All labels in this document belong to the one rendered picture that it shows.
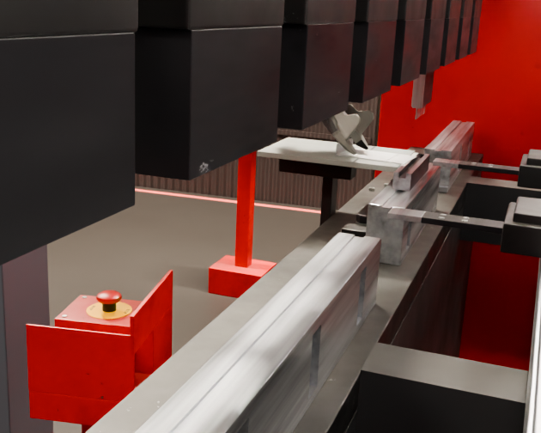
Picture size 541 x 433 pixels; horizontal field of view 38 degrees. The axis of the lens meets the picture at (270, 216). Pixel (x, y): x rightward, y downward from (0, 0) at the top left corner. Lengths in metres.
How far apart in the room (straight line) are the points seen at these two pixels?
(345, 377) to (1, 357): 1.14
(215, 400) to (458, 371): 0.37
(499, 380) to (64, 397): 0.62
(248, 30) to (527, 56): 1.82
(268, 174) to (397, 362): 4.16
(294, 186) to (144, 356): 3.83
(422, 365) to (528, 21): 1.50
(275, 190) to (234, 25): 4.58
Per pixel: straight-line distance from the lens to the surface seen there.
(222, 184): 5.14
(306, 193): 4.99
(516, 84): 2.28
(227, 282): 3.43
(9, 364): 1.89
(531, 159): 1.38
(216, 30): 0.44
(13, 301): 1.84
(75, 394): 1.19
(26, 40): 0.30
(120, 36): 0.35
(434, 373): 0.90
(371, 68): 0.82
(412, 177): 1.35
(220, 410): 0.61
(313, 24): 0.62
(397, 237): 1.23
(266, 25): 0.52
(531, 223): 1.00
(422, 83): 1.39
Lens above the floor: 1.27
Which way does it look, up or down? 16 degrees down
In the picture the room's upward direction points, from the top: 3 degrees clockwise
